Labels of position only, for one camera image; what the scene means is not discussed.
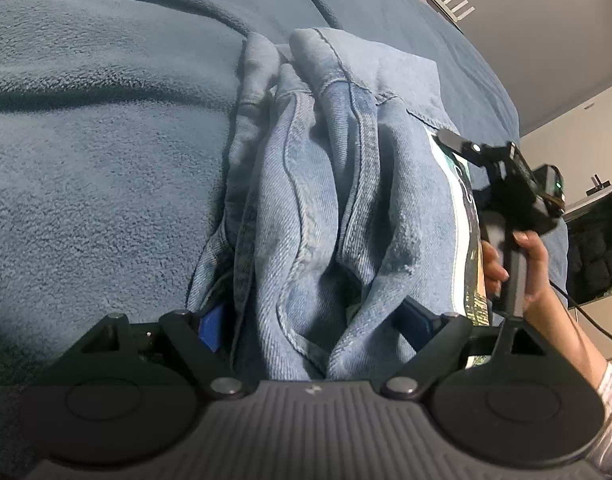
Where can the wooden rack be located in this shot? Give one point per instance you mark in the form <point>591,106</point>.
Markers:
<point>448,2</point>

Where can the blue fleece blanket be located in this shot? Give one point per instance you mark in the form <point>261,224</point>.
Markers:
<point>101,135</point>

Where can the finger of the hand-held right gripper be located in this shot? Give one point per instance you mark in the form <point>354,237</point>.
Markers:
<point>468,146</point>

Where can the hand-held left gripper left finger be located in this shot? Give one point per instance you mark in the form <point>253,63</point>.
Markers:
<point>211,329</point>

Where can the person's right hand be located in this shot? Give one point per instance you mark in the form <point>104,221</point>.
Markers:
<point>536,270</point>

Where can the printed cloth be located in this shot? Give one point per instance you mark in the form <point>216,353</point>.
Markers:
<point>470,240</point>

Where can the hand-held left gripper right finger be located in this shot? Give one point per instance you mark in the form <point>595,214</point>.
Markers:
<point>417,317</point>

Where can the person's right forearm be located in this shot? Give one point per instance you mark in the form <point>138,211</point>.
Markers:
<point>576,360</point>

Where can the blue denim jeans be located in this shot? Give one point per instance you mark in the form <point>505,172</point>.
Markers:
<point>326,200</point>

